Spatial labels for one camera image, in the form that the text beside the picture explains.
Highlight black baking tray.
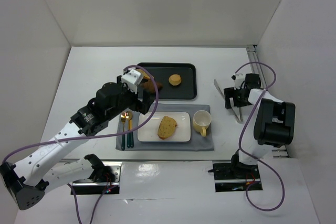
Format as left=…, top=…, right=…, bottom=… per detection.
left=138, top=62, right=197, bottom=100

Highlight round yellow bread bun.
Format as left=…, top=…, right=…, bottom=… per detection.
left=169, top=74, right=182, bottom=86

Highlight aluminium rail frame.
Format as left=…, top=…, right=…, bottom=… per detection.
left=246, top=45, right=289, bottom=159

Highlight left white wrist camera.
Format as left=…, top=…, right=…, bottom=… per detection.
left=121, top=69, right=143, bottom=94

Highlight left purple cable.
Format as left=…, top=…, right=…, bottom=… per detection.
left=1, top=65, right=160, bottom=224

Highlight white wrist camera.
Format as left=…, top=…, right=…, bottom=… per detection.
left=121, top=69, right=143, bottom=94
left=232, top=73, right=245, bottom=90

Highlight grey cloth placemat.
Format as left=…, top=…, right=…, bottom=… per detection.
left=125, top=104, right=214, bottom=152

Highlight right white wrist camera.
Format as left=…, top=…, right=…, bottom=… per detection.
left=232, top=73, right=245, bottom=90

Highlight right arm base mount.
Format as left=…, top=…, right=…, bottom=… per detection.
left=207, top=151, right=263, bottom=193

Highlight gold fork green handle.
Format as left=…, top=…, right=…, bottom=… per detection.
left=121, top=112, right=127, bottom=151

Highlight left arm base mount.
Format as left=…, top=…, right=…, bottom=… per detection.
left=72, top=154, right=121, bottom=195

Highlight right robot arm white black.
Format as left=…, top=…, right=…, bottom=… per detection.
left=223, top=73, right=296, bottom=169

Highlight yellow ceramic mug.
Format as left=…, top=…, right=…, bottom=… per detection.
left=193, top=110, right=212, bottom=137

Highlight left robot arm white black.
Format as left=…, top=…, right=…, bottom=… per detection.
left=1, top=82, right=159, bottom=210

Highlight gold spoon green handle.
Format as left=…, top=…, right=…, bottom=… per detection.
left=126, top=111, right=134, bottom=148

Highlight metal food tongs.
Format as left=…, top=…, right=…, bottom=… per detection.
left=213, top=78, right=243, bottom=123

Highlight purple cable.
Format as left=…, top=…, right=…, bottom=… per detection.
left=234, top=61, right=285, bottom=211
left=1, top=65, right=160, bottom=224

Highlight bread slice with seeds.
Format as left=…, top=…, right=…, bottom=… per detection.
left=157, top=116, right=177, bottom=140

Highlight half baguette bread piece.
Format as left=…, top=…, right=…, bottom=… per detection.
left=139, top=69, right=151, bottom=80

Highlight dark brown bread loaf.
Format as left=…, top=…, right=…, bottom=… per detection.
left=141, top=80, right=163, bottom=93

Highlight white rectangular plate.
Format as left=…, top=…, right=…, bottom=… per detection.
left=137, top=112, right=191, bottom=143

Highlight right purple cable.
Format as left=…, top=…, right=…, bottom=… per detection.
left=234, top=61, right=285, bottom=211

